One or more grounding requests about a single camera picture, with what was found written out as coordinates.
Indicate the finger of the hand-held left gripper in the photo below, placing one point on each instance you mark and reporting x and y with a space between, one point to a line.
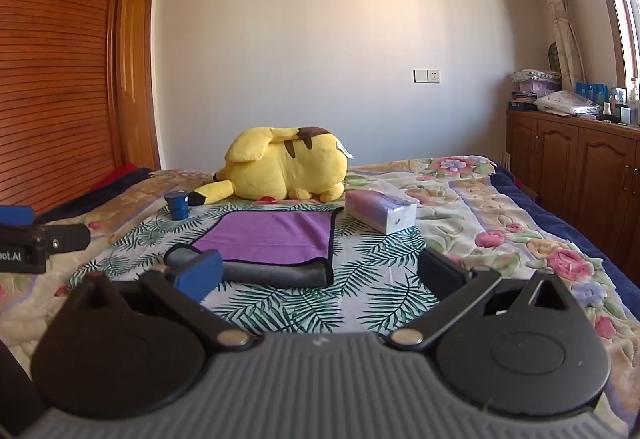
65 237
15 214

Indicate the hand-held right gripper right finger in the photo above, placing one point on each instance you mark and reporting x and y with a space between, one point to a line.
442 269

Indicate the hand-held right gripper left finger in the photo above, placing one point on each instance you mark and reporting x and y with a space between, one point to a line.
197 271

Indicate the purple and grey towel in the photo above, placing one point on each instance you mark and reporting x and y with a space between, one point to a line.
270 233

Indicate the dark cloth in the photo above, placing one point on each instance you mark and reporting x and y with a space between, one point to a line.
90 199

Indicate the small blue cup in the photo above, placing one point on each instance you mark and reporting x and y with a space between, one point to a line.
177 205

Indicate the red cloth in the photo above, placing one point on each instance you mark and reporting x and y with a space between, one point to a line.
117 176

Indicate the tissue pack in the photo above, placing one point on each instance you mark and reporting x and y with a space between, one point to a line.
382 211

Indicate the leaf print cloth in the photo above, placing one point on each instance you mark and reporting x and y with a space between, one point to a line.
350 291

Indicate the navy blue blanket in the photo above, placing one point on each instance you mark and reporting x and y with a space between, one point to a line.
565 229

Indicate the yellow plush toy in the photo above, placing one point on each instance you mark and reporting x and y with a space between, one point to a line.
280 164

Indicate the wooden slatted wardrobe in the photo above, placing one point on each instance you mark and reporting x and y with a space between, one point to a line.
55 69

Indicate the wooden cabinet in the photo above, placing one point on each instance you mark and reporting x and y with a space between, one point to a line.
575 164

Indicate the wooden door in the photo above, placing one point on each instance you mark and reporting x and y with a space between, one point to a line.
137 69

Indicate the clutter on cabinet top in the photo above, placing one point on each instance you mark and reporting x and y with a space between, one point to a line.
532 86

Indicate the white floral folded cloth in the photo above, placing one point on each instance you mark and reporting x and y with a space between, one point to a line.
567 103

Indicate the row of blue boxes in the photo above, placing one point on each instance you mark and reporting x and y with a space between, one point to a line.
591 93

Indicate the group of cosmetic bottles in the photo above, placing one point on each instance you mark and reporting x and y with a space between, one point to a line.
622 106

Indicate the patterned curtain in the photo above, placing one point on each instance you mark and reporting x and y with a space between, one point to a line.
557 14

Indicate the white wall socket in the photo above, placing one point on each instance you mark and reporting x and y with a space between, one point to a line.
426 76

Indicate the wooden window frame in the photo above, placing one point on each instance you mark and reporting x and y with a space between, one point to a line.
617 4

